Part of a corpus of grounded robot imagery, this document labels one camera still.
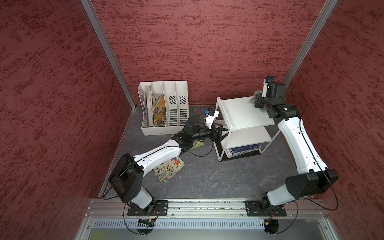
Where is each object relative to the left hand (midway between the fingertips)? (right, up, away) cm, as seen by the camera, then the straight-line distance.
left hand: (226, 131), depth 72 cm
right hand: (+19, +17, +5) cm, 26 cm away
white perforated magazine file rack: (-30, +24, +38) cm, 54 cm away
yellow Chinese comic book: (-39, +11, +25) cm, 48 cm away
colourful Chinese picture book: (-33, -25, +14) cm, 44 cm away
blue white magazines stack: (-45, +15, +19) cm, 51 cm away
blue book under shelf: (+8, -13, +16) cm, 22 cm away
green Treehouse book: (-14, -10, +23) cm, 29 cm away
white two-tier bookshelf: (+9, +3, -4) cm, 10 cm away
